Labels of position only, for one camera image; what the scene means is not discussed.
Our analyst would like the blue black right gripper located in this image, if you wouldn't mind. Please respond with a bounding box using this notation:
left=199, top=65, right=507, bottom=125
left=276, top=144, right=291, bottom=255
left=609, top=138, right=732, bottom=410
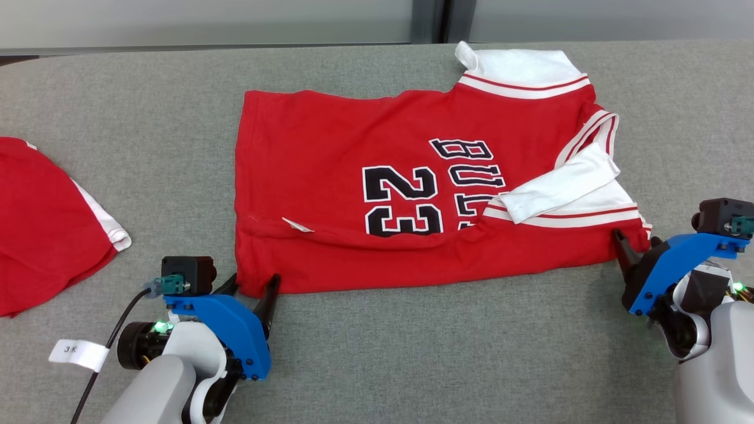
left=613, top=228, right=752, bottom=319

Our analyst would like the grey metal partition post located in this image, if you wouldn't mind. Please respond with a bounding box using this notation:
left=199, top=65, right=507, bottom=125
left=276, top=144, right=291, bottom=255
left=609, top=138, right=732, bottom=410
left=411, top=0, right=477, bottom=45

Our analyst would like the red shorts white trim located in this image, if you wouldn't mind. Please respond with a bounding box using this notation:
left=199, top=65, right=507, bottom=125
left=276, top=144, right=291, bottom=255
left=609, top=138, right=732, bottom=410
left=0, top=137, right=132, bottom=319

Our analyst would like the white left cable label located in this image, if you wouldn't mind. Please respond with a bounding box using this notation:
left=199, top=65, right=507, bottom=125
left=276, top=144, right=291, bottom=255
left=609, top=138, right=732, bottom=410
left=48, top=339, right=111, bottom=373

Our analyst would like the red white basketball jersey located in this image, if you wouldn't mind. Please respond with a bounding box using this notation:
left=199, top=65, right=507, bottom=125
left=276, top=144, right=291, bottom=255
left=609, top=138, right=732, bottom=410
left=234, top=41, right=653, bottom=298

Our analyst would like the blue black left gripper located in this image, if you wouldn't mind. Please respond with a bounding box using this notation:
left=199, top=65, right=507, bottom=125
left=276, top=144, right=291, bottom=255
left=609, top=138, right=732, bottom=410
left=164, top=272, right=282, bottom=380

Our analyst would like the left black cable teal plug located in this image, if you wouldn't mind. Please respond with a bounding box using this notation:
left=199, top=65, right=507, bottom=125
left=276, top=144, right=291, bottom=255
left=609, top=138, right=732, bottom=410
left=70, top=274, right=190, bottom=424

